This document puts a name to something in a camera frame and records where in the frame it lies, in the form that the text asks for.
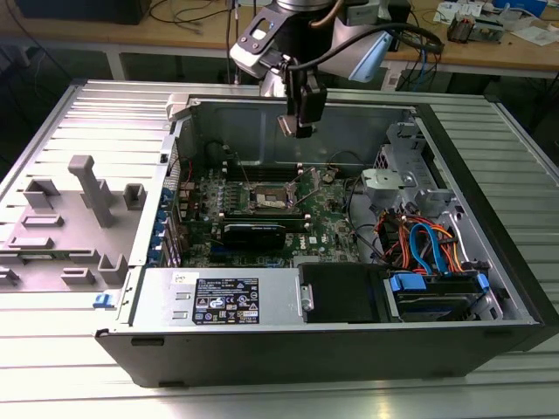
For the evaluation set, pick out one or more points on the black PC case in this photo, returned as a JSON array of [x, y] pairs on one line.
[[305, 358]]

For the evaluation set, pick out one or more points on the silver metal drive cage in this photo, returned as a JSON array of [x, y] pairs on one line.
[[384, 181]]

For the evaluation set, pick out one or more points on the wooden desk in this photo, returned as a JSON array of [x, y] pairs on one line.
[[480, 59]]

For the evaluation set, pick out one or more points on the CPU socket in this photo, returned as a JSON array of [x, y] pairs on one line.
[[271, 198]]

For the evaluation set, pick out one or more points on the white printed leaflet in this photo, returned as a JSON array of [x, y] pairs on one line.
[[454, 11]]

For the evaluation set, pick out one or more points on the blue plastic latch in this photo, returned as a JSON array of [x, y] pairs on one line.
[[104, 301]]

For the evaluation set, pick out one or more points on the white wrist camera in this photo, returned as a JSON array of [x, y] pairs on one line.
[[255, 39]]

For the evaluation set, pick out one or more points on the white paper sheets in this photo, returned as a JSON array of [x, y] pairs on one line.
[[537, 36]]

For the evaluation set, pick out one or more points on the white QR label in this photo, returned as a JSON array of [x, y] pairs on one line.
[[392, 80]]

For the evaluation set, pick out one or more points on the silver CPU plate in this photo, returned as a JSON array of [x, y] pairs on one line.
[[286, 125]]

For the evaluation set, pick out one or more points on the copper coil part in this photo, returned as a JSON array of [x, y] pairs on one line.
[[460, 28]]

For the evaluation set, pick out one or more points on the green motherboard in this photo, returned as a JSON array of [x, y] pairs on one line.
[[323, 209]]

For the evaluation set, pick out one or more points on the round coin battery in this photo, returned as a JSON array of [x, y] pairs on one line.
[[328, 177]]

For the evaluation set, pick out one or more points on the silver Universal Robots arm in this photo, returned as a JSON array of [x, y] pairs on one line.
[[349, 48]]

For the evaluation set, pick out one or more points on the silver power supply unit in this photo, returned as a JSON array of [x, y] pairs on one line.
[[279, 301]]

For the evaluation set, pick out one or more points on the grey electronic device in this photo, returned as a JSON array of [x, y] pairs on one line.
[[491, 28]]

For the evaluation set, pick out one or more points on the grey parts rack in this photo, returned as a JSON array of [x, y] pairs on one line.
[[94, 196]]

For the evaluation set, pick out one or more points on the large black box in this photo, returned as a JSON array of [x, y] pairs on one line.
[[87, 11]]

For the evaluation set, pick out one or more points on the black RAM slot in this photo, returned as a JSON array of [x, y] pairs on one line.
[[257, 169], [262, 214]]

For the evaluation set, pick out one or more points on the hard disk in blue carrier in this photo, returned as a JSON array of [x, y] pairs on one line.
[[406, 283]]

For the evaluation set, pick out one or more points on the black desktop tower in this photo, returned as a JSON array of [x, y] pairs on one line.
[[399, 11]]

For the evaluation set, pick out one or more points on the black graphics card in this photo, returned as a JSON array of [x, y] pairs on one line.
[[253, 235]]

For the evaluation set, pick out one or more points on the blue slot retainer clips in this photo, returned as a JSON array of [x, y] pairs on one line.
[[159, 217]]

